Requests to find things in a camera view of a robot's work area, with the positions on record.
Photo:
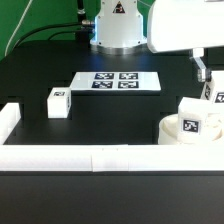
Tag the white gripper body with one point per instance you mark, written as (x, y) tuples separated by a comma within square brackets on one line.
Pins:
[(175, 25)]

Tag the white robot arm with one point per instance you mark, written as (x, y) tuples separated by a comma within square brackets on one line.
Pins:
[(119, 27)]

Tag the white marker base plate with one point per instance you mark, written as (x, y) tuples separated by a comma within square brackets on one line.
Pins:
[(116, 81)]

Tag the white front fence wall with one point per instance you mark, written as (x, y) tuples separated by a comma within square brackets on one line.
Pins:
[(111, 158)]

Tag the white fence wall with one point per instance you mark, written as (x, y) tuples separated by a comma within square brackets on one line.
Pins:
[(111, 158), (9, 117)]

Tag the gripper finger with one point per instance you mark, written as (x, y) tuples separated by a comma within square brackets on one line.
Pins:
[(203, 73)]

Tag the white left fence wall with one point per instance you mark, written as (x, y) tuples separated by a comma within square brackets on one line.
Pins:
[(9, 117)]

